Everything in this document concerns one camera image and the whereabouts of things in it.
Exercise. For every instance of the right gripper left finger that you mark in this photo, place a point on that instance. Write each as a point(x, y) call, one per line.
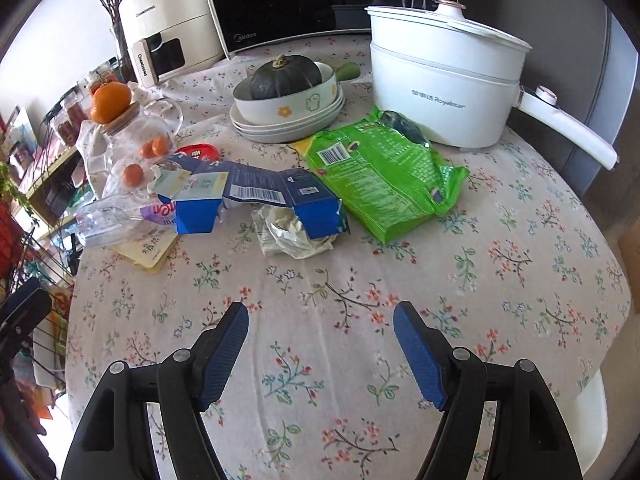
point(113, 439)

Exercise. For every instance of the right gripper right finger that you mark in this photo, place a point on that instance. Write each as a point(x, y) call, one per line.
point(530, 439)

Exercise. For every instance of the white chair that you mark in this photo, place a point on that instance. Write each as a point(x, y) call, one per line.
point(586, 418)

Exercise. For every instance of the clear plastic water bottle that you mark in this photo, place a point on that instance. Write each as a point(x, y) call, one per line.
point(122, 219)

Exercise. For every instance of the yellow paper pouch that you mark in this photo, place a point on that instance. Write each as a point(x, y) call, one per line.
point(148, 253)

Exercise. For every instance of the glass jar with wooden lid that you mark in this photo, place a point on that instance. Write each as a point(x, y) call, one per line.
point(118, 156)

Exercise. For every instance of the blue white torn carton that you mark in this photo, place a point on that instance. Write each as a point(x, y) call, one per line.
point(197, 189)

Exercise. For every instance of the large orange fruit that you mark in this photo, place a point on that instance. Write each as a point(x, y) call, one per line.
point(110, 101)

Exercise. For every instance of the crumpled white paper wrapper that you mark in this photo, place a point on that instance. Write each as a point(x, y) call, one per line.
point(280, 231)

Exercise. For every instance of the floral tablecloth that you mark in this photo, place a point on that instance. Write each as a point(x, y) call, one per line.
point(321, 390)

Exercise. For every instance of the green snack bag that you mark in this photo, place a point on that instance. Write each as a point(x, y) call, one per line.
point(385, 172)

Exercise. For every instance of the cream air fryer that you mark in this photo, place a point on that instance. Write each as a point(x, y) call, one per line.
point(168, 38)

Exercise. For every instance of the white flower bowl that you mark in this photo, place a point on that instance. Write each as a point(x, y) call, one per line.
point(295, 106)

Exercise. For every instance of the dark green pumpkin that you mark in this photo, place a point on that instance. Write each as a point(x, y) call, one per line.
point(284, 75)

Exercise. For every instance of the white electric cooking pot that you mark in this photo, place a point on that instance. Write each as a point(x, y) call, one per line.
point(458, 80)

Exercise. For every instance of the black wire rack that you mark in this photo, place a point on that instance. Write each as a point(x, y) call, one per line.
point(22, 257)

